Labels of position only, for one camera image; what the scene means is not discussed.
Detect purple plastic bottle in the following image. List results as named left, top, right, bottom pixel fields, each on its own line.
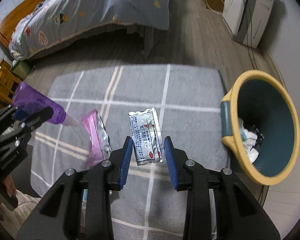
left=12, top=81, right=79, bottom=126

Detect silver foil medicine sachet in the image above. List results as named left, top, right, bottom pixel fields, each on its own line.
left=128, top=107, right=165, bottom=166

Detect yellow teal trash bin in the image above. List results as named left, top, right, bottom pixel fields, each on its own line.
left=221, top=70, right=300, bottom=186

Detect light blue face mask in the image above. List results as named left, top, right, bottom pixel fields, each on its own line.
left=81, top=189, right=88, bottom=228

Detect yellow wooden chair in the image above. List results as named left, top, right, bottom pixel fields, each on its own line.
left=0, top=59, right=21, bottom=109

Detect small green bin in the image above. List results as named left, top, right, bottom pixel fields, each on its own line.
left=11, top=60, right=32, bottom=80

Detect pink foil wrapper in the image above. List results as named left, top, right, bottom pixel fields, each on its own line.
left=81, top=109, right=113, bottom=169

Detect blue cartoon duvet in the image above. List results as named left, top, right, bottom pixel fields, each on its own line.
left=8, top=0, right=170, bottom=61

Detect grey plaid blanket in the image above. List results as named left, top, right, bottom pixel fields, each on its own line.
left=30, top=64, right=229, bottom=239

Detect white air purifier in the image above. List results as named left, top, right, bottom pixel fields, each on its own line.
left=222, top=0, right=274, bottom=48

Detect orange wooden bed frame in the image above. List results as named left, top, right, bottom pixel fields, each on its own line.
left=0, top=0, right=45, bottom=50

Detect black power cable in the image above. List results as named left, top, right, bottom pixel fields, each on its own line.
left=236, top=0, right=260, bottom=71

